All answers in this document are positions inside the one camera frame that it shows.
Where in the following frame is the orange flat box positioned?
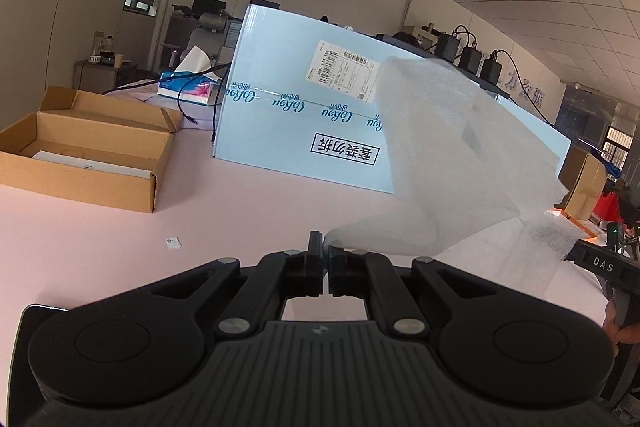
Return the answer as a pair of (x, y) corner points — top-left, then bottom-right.
(550, 208), (602, 237)

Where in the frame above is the brown cardboard carton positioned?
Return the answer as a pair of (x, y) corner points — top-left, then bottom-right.
(559, 145), (606, 220)

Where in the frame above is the blue tissue box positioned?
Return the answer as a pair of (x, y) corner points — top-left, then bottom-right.
(157, 46), (221, 105)

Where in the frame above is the black power adapter middle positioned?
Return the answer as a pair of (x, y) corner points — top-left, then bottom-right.
(458, 34), (483, 75)

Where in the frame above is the black power adapter right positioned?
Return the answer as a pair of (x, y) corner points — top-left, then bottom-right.
(480, 50), (502, 86)

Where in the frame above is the person right hand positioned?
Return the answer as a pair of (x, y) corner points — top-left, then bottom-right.
(602, 298), (640, 355)

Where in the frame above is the open brown cardboard box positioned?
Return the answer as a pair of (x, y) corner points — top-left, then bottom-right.
(1, 87), (182, 213)

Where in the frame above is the large light blue box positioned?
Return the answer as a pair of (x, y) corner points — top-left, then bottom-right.
(213, 5), (402, 193)

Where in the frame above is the black power adapter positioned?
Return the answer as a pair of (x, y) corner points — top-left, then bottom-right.
(458, 34), (483, 75)
(433, 30), (460, 63)
(480, 50), (502, 86)

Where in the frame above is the small white paper tag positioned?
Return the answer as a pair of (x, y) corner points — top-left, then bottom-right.
(166, 237), (181, 249)

